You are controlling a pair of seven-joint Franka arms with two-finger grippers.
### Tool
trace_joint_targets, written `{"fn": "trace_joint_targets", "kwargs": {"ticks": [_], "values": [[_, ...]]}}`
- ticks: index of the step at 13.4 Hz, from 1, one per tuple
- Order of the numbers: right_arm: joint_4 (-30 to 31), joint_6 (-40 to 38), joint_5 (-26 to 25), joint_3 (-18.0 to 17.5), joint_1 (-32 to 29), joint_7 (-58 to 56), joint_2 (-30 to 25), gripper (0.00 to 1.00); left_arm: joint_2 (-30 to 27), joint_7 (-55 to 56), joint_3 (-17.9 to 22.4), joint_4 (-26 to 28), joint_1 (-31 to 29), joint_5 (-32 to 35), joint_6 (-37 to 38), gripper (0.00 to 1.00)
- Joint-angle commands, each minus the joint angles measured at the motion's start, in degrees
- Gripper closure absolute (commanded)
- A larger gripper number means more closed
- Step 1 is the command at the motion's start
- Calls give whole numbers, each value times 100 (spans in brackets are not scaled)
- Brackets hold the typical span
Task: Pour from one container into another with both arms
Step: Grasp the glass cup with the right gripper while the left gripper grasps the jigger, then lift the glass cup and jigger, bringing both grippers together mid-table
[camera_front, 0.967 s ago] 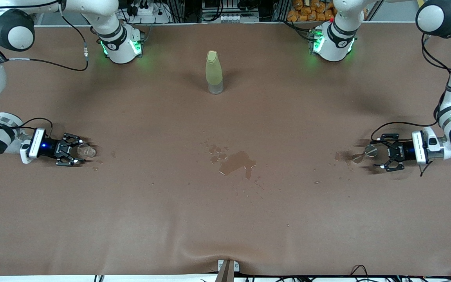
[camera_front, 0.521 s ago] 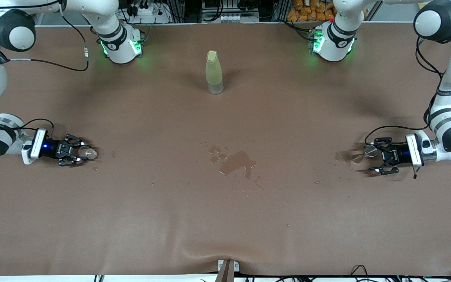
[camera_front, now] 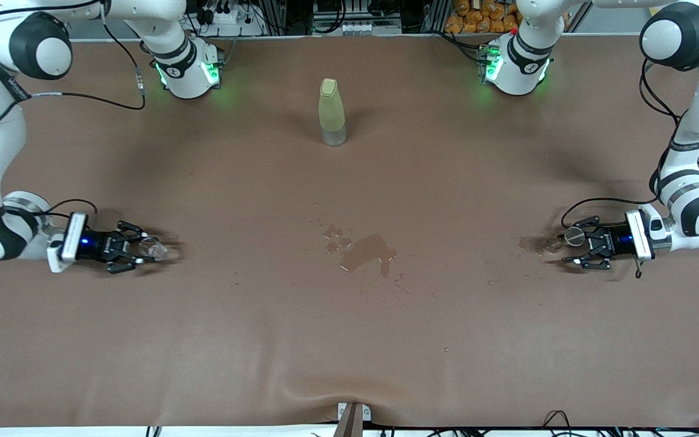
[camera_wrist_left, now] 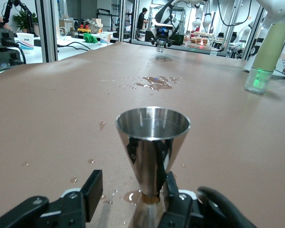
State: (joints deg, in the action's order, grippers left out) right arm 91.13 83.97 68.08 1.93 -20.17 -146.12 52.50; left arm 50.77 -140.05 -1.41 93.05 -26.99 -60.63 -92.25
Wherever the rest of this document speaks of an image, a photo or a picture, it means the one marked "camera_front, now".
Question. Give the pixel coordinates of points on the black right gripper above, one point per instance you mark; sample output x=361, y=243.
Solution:
x=96, y=244

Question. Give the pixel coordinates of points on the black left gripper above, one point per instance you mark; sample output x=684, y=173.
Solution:
x=615, y=241

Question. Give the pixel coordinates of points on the clear glass measuring beaker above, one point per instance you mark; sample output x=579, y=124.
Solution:
x=156, y=249

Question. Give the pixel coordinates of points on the spilled brown liquid puddle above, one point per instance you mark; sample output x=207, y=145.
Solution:
x=368, y=249

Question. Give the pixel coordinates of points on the brown table cover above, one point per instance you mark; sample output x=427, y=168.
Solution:
x=349, y=340

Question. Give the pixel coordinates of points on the yellow-green frosted bottle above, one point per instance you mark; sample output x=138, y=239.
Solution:
x=331, y=112

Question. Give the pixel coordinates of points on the white power strip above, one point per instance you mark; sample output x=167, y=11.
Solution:
x=234, y=21

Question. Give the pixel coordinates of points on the orange snack packets pile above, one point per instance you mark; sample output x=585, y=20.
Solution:
x=483, y=15

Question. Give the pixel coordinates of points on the control unit with white connectors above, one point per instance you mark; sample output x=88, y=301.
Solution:
x=355, y=27

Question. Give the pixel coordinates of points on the grey bracket with brown post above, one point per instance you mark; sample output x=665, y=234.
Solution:
x=352, y=419

